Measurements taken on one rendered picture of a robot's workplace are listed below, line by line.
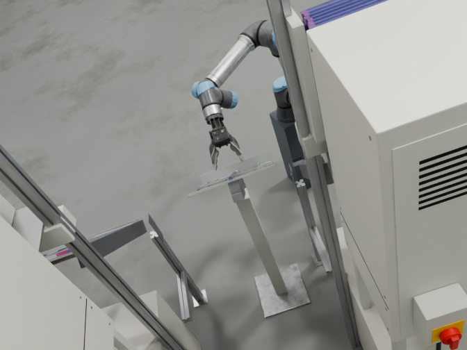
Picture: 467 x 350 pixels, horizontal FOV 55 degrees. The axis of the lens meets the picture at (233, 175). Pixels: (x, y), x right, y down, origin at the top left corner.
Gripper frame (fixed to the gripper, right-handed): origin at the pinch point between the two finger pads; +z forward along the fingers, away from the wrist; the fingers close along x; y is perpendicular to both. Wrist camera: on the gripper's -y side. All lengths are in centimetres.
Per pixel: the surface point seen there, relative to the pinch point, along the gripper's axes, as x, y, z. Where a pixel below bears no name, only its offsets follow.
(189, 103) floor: -29, -185, -110
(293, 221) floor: 21, -100, 20
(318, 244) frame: 27, -50, 39
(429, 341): 35, 63, 68
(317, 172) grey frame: 26, 47, 22
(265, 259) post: 1, -45, 38
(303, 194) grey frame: 26.7, -35.0, 15.4
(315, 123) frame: 27, 70, 14
